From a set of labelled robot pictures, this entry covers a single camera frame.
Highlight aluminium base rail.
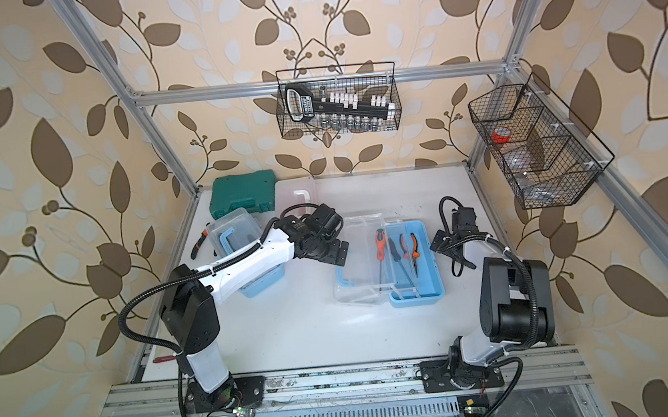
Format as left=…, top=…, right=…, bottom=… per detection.
left=94, top=340, right=595, bottom=417

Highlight orange handled flat screwdriver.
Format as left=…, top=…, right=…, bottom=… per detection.
left=375, top=227, right=387, bottom=286

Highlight pink toolbox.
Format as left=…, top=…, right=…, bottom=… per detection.
left=274, top=177, right=318, bottom=214

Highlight black wire basket centre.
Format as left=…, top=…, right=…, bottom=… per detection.
left=275, top=60, right=402, bottom=140

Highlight black wire basket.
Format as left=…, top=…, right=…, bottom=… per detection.
left=275, top=60, right=402, bottom=140
left=468, top=70, right=615, bottom=210

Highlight aluminium frame post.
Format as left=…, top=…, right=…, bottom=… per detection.
left=48, top=0, right=199, bottom=197

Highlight orange black cutting pliers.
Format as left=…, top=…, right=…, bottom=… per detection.
left=190, top=225, right=209, bottom=260

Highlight light blue toolbox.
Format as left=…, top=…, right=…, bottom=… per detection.
left=334, top=214, right=446, bottom=308

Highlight black socket wrench set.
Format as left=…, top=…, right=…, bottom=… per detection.
left=282, top=83, right=399, bottom=124

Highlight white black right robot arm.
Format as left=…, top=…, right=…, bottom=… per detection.
left=430, top=206, right=556, bottom=381

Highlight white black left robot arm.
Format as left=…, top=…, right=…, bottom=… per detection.
left=116, top=203, right=350, bottom=395

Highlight green plastic tool case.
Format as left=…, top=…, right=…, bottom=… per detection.
left=209, top=170, right=277, bottom=220

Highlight orange black needle-nose pliers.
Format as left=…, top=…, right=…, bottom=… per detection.
left=399, top=232, right=420, bottom=277

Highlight black wire basket right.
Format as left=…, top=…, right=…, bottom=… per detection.
left=468, top=70, right=615, bottom=210

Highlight blue clear-lid toolbox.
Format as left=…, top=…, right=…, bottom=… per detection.
left=205, top=207, right=285, bottom=298

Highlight red tape roll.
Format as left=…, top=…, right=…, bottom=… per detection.
left=490, top=126, right=512, bottom=146

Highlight black yellow long screwdriver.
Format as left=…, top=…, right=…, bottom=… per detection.
left=389, top=233, right=416, bottom=287

